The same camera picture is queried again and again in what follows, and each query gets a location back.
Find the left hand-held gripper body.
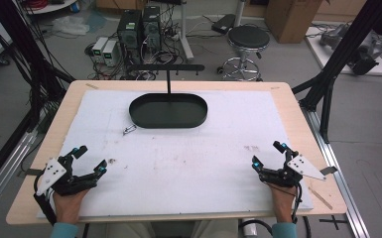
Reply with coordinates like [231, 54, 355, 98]
[35, 154, 97, 197]

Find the white metal table leg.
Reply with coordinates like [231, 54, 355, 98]
[174, 0, 196, 62]

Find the black stand with oval tray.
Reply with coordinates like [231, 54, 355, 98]
[127, 63, 209, 130]

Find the thin wooden strip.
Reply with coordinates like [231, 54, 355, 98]
[307, 186, 334, 211]

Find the white power supply unit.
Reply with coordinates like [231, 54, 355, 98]
[91, 36, 109, 63]
[101, 40, 119, 67]

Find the aluminium rail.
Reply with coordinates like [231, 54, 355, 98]
[0, 129, 40, 223]
[301, 106, 372, 238]

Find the person's right hand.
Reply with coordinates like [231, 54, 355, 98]
[266, 182, 298, 225]

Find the black round stool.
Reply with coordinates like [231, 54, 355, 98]
[215, 24, 272, 82]

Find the black flat device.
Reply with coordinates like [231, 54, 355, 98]
[210, 13, 237, 36]

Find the grey tape piece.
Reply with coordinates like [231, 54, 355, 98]
[319, 166, 339, 177]

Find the brown cardboard box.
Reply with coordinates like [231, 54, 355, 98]
[265, 0, 325, 45]

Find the round white table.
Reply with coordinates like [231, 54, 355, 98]
[22, 0, 79, 16]

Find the grey device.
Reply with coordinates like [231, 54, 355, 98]
[318, 23, 349, 48]

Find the person's left hand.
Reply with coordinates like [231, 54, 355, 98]
[53, 187, 91, 226]

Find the white plastic bag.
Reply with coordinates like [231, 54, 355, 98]
[50, 15, 91, 37]

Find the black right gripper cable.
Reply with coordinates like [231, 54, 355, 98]
[290, 181, 304, 224]

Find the tangle of black cables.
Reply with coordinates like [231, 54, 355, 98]
[84, 29, 184, 81]

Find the black computer tower green label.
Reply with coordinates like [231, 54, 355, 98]
[116, 8, 144, 64]

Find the white foam mat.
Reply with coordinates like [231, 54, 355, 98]
[36, 88, 315, 220]

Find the black metal frame with cables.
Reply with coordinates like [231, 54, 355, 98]
[0, 0, 77, 196]

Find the small metal clip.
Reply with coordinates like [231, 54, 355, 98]
[122, 124, 138, 136]

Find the black tape cross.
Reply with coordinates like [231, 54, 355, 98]
[318, 214, 349, 231]

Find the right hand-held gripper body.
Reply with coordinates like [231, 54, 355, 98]
[258, 153, 327, 188]

